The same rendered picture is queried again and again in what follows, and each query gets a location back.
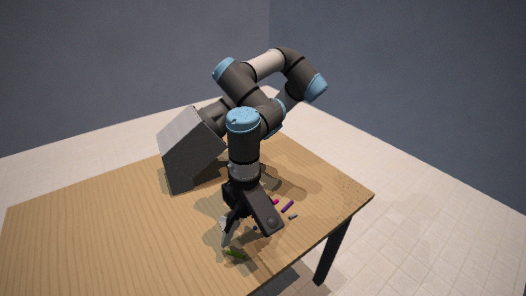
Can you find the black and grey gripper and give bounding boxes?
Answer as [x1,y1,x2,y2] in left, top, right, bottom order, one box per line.
[219,161,261,249]

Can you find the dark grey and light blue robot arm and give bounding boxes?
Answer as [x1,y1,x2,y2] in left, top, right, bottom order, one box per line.
[197,47,328,238]

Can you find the purple rod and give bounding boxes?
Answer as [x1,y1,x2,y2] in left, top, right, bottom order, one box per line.
[281,200,294,213]

